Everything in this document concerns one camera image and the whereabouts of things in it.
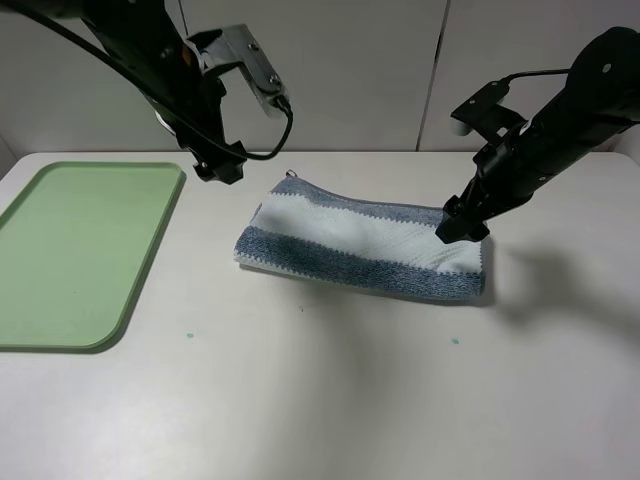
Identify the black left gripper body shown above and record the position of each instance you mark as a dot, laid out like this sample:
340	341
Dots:
189	104

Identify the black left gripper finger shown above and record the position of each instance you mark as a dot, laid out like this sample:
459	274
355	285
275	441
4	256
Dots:
216	165

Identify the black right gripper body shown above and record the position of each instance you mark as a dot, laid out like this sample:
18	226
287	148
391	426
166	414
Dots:
506	175

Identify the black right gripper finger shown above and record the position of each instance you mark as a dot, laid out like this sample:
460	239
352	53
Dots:
461	222

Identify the blue white striped towel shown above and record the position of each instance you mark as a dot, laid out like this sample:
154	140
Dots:
304	231

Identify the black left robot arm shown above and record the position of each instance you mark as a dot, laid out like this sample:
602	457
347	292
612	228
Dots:
139	40

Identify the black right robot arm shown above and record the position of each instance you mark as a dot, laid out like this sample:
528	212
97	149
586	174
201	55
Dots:
600	99

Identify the green plastic tray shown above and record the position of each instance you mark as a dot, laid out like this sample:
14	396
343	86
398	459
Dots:
76	247

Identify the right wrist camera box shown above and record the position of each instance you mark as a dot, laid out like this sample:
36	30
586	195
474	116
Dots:
484	114

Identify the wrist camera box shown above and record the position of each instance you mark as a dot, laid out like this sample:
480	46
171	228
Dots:
232	47
484	114

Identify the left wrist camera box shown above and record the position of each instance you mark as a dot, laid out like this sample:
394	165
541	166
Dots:
232	47

